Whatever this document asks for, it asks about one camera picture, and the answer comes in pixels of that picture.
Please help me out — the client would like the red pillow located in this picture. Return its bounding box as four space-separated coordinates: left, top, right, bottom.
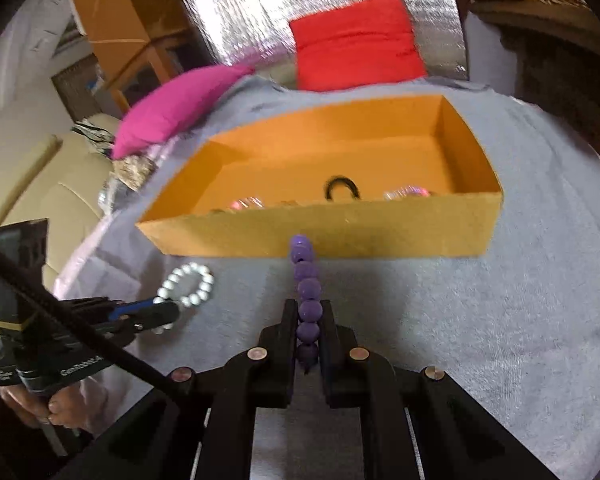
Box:
288 0 427 92

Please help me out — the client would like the black hair tie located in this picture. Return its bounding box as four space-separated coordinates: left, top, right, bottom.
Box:
324 175 362 201

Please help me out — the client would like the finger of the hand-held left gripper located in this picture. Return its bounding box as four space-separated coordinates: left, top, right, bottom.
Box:
105 298 168 322
95 305 182 347

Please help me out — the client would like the black cable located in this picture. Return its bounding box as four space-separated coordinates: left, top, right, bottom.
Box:
0 236 193 398

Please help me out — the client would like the wooden shelf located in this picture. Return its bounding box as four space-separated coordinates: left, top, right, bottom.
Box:
467 0 600 41

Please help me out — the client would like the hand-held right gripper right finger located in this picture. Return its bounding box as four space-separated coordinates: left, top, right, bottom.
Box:
320 301 563 480

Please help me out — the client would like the orange cardboard box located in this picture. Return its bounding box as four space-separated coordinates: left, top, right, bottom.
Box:
135 94 504 259

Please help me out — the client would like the silver foil panel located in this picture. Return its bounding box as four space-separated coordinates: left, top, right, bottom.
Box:
182 0 468 81

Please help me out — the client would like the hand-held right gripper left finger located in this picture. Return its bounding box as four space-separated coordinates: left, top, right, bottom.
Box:
55 299 301 480

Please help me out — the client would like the white bead bracelet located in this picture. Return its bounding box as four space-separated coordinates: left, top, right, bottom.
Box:
154 262 215 335

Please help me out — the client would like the pale pink bead bracelet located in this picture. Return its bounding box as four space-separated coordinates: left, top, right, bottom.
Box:
382 185 431 201

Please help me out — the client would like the beige patterned cloth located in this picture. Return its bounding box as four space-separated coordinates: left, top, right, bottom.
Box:
112 152 156 191

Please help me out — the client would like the beige sofa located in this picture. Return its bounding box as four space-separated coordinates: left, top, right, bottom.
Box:
0 114 126 281

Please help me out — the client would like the wooden cabinet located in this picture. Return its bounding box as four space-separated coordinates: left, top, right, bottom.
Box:
65 0 216 111

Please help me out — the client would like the purple bead bracelet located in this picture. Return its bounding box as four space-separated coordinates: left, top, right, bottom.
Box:
289 232 326 373

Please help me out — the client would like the pale pink sheet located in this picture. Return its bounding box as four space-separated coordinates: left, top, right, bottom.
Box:
52 140 181 301

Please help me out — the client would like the person's left hand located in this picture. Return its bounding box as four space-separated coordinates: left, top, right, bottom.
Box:
0 384 88 428

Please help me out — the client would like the magenta pillow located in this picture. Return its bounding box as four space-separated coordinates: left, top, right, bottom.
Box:
112 64 256 159

